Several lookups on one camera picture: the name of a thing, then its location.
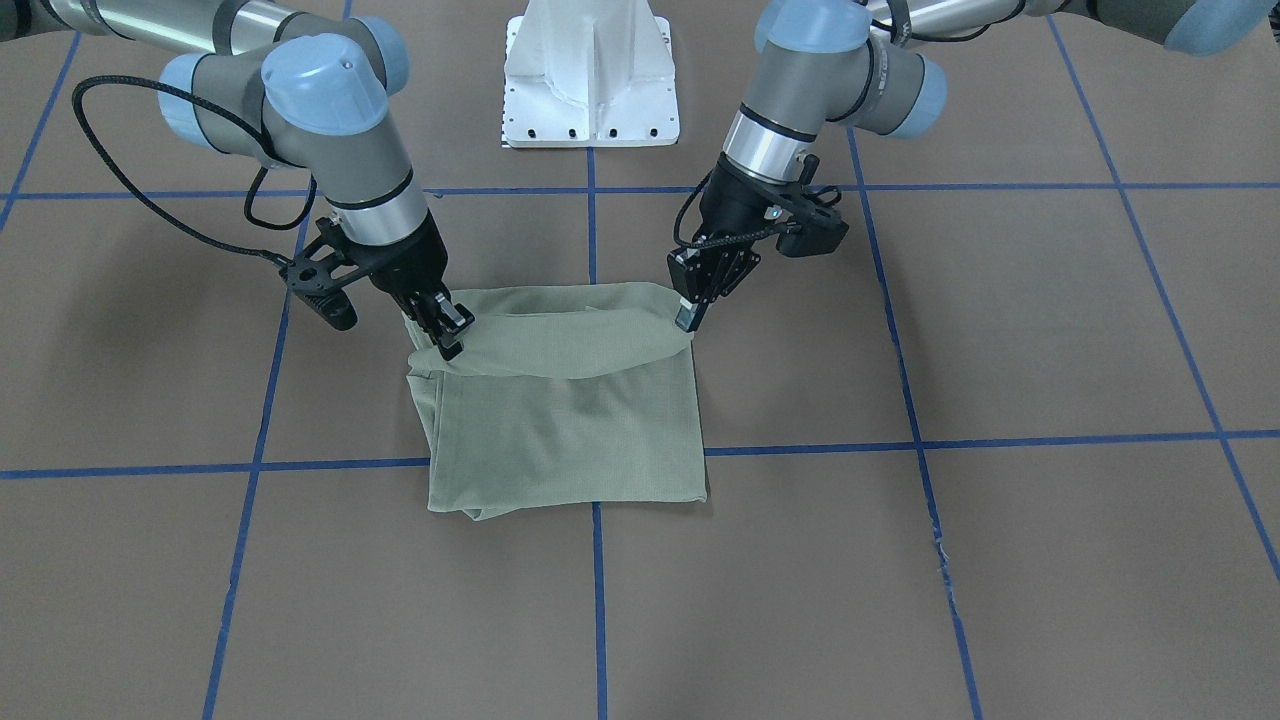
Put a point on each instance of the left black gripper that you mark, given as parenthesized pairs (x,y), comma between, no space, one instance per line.
(731,208)

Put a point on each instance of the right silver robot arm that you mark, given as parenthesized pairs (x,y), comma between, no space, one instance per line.
(291,90)

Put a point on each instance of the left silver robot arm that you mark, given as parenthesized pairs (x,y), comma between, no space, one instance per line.
(854,64)

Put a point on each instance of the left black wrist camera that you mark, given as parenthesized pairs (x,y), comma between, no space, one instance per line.
(814,225)

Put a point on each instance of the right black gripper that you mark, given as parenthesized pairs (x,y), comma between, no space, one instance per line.
(404,264)

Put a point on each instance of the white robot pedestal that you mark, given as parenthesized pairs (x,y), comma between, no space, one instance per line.
(589,75)

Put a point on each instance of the olive green long-sleeve shirt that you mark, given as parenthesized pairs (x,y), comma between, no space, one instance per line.
(561,395)

